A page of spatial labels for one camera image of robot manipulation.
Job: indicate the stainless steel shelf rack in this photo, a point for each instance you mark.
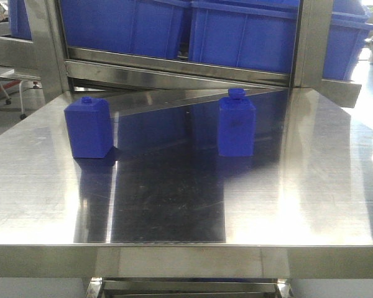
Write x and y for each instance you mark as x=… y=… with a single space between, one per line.
x=47 y=58

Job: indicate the blue block part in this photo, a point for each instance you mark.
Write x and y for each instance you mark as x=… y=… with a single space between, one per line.
x=89 y=127
x=236 y=125

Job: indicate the blue plastic bin right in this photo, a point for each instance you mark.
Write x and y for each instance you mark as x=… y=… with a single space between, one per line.
x=349 y=27

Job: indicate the blue plastic bin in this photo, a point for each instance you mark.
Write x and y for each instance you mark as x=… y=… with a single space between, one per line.
x=18 y=19
x=255 y=35
x=349 y=27
x=148 y=28

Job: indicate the blue plastic bin far left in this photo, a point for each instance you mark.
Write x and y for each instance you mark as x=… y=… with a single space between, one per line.
x=18 y=19

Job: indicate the blue plastic bin centre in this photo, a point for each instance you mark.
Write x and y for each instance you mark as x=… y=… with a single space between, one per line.
x=255 y=35

